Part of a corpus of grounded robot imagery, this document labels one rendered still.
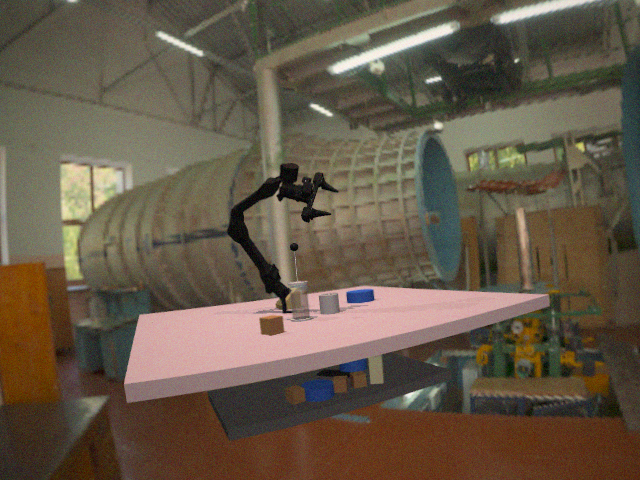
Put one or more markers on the dark grey flat shelf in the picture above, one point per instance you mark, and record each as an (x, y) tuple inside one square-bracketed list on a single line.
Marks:
[(261, 407)]

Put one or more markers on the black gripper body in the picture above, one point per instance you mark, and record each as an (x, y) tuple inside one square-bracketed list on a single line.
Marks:
[(306, 210)]

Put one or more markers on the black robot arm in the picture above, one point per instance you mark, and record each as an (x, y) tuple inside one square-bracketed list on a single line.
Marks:
[(238, 230)]

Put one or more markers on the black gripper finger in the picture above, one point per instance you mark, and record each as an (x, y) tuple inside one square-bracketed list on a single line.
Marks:
[(317, 213), (326, 186)]

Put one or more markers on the blue cylinder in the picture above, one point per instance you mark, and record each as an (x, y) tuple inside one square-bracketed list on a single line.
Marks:
[(360, 296), (318, 390), (353, 366)]

